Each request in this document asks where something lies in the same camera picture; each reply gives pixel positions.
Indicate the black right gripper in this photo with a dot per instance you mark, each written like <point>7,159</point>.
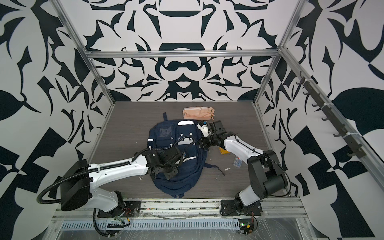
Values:
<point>204,142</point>

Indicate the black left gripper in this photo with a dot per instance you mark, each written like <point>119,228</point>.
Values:
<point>171,175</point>

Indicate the navy blue backpack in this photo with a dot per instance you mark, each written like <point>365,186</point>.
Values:
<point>185,135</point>

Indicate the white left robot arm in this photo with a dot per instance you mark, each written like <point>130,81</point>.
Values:
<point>82,188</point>

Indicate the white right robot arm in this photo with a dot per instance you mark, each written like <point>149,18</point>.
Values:
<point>266,174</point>

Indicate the pink pencil case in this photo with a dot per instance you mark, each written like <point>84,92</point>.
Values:
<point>199,113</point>

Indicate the small green circuit board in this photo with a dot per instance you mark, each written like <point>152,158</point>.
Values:
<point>247,226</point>

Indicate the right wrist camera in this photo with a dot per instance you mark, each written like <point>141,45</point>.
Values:
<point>203,127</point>

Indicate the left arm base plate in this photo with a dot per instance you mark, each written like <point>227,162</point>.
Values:
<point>128,210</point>

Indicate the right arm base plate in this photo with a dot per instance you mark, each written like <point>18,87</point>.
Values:
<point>236,208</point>

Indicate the white slotted cable duct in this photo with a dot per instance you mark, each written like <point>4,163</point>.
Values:
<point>175,224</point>

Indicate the grey wall hook rack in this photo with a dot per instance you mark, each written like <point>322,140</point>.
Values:
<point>333,115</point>

